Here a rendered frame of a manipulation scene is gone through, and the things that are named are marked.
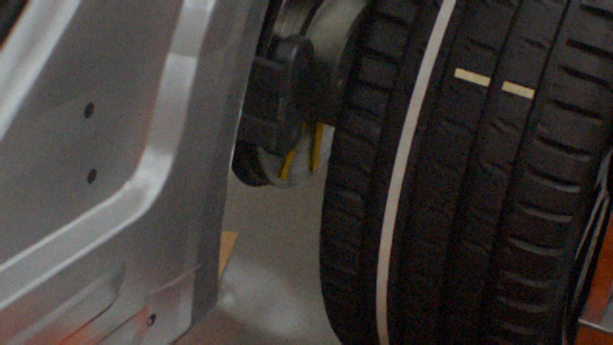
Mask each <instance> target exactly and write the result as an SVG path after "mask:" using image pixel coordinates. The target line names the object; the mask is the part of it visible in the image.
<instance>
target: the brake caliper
mask: <svg viewBox="0 0 613 345"><path fill-rule="evenodd" d="M313 55H314V45H313V43H312V41H311V39H309V38H306V37H303V36H300V35H296V34H292V35H290V36H288V37H286V38H284V39H283V40H280V42H278V43H277V44H275V46H273V47H271V48H269V49H268V51H266V58H263V57H258V56H254V61H252V65H251V69H250V74H249V79H248V82H247V87H246V92H245V96H244V101H243V107H242V111H241V115H240V121H238V130H237V137H236V139H238V140H241V141H244V142H247V143H250V144H253V145H257V146H259V147H262V148H264V150H265V152H267V153H270V154H273V155H276V156H279V157H284V156H286V155H288V154H289V153H291V152H292V151H293V150H295V147H296V145H298V143H299V141H300V139H301V137H302V131H303V124H304V118H305V109H304V108H303V107H302V106H300V105H299V104H296V100H298V93H299V89H300V86H301V85H302V83H303V82H305V81H306V80H307V79H308V78H309V75H311V69H312V62H313Z"/></svg>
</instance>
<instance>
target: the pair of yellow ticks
mask: <svg viewBox="0 0 613 345"><path fill-rule="evenodd" d="M322 133H323V124H320V123H317V122H316V126H315V133H314V143H313V152H312V159H311V168H309V171H310V172H312V173H313V172H314V171H316V170H317V169H318V167H319V158H320V150H321V142H322ZM300 141H301V139H300ZM300 141H299V143H300ZM299 143H298V145H296V147H295V150H293V151H292V152H291V153H289V154H288V155H286V156H285V159H284V163H283V164H282V166H281V168H280V171H279V174H278V178H280V179H281V180H285V179H286V176H287V173H288V170H289V168H290V165H291V162H292V159H293V156H294V154H295V151H296V150H297V149H298V146H299Z"/></svg>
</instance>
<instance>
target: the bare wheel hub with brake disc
mask: <svg viewBox="0 0 613 345"><path fill-rule="evenodd" d="M372 1H373V0H270V1H269V5H268V8H267V11H266V12H265V16H264V19H263V22H262V26H261V33H260V37H259V41H258V44H257V49H256V53H255V56H258V57H261V58H266V51H268V49H269V48H271V47H273V46H275V44H277V43H278V42H280V40H283V39H284V38H286V37H288V36H290V35H300V36H303V37H306V38H309V39H311V41H312V43H313V45H314V55H313V62H312V69H311V75H309V78H308V79H307V80H306V81H305V82H303V83H302V85H301V86H300V89H299V93H298V100H296V104H299V105H300V106H302V107H303V108H304V109H305V118H304V122H305V123H306V127H305V129H304V132H303V135H302V138H301V141H300V143H299V146H298V149H296V151H295V154H294V156H293V159H292V162H291V165H290V168H289V170H288V173H287V176H286V179H285V180H281V179H280V178H278V174H279V171H280V168H281V166H282V164H283V163H284V159H285V156H284V157H279V156H276V155H273V154H270V153H267V152H265V150H264V148H262V147H259V146H257V145H253V144H250V143H247V142H244V141H241V140H238V139H236V145H237V150H238V156H239V159H241V161H242V164H243V166H244V168H245V170H247V172H248V173H249V174H250V175H251V177H253V178H255V179H257V180H259V181H261V182H264V183H269V184H271V185H273V186H276V187H279V188H291V187H294V186H296V185H299V184H301V183H303V182H304V181H306V180H307V179H309V178H310V177H311V176H312V175H313V174H314V173H315V172H317V170H318V169H319V168H320V167H321V166H322V165H323V164H324V162H326V160H327V159H328V158H329V156H330V148H331V142H332V137H333V132H334V129H335V127H336V118H337V114H338V109H340V106H341V103H342V97H343V93H344V88H345V85H346V81H347V79H348V74H349V70H350V66H351V63H352V56H354V53H355V52H356V49H357V42H358V39H359V37H360V34H361V31H362V27H363V24H364V21H365V19H366V17H367V14H368V8H369V7H370V6H371V4H372ZM316 122H317V123H320V124H323V133H322V142H321V150H320V158H319V167H318V169H317V170H316V171H314V172H310V171H309V168H311V159H312V152H313V143H314V133H315V126H316Z"/></svg>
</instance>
